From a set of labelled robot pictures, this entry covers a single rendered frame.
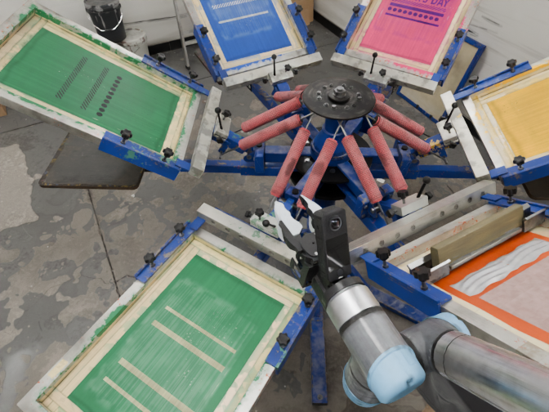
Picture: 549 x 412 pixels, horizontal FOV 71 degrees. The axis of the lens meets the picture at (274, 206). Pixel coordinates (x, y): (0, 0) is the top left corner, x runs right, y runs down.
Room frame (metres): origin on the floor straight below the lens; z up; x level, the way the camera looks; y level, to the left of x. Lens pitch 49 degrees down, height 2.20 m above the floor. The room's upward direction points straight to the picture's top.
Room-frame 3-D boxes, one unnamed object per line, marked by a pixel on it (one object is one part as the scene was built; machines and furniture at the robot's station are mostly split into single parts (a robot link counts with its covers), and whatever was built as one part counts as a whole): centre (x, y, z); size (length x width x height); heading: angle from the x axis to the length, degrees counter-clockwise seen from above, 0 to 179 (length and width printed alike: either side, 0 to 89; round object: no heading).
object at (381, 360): (0.19, -0.15, 1.65); 0.11 x 0.08 x 0.09; 24
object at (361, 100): (1.36, -0.26, 0.67); 0.39 x 0.39 x 1.35
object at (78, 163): (1.38, 0.41, 0.91); 1.34 x 0.40 x 0.08; 88
